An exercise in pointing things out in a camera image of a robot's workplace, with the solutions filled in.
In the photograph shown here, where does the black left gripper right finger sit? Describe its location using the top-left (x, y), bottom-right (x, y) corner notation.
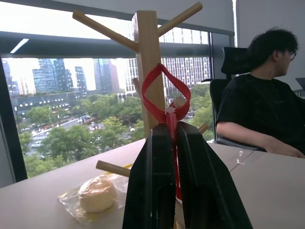
top-left (176, 121), bottom-right (254, 229)

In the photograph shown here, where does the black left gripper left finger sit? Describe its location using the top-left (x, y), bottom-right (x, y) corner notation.
top-left (122, 123), bottom-right (177, 229)

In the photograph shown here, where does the red strap keychain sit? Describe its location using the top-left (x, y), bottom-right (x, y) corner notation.
top-left (141, 63), bottom-right (192, 201)

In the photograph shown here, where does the wooden tree stand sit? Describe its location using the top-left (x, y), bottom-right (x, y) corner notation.
top-left (72, 1), bottom-right (209, 229)

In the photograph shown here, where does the bread bun in plastic bag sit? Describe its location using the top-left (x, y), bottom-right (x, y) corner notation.
top-left (58, 173), bottom-right (130, 223)

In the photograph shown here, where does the black office chair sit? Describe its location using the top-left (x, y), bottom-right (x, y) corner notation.
top-left (201, 46), bottom-right (266, 152)

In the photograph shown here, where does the person in black t-shirt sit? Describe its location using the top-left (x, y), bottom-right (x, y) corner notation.
top-left (216, 27), bottom-right (305, 159)

